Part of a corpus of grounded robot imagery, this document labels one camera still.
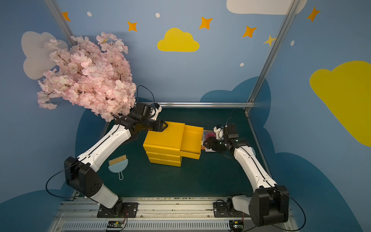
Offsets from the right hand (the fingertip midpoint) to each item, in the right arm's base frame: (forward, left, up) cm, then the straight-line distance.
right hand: (208, 143), depth 83 cm
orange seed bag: (+5, +2, -3) cm, 6 cm away
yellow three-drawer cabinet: (-3, +17, +6) cm, 19 cm away
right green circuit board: (-37, -16, -19) cm, 44 cm away
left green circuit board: (-41, +46, -16) cm, 64 cm away
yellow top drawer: (+2, +9, -1) cm, 10 cm away
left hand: (+7, +27, +8) cm, 29 cm away
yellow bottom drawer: (-8, +26, -11) cm, 29 cm away
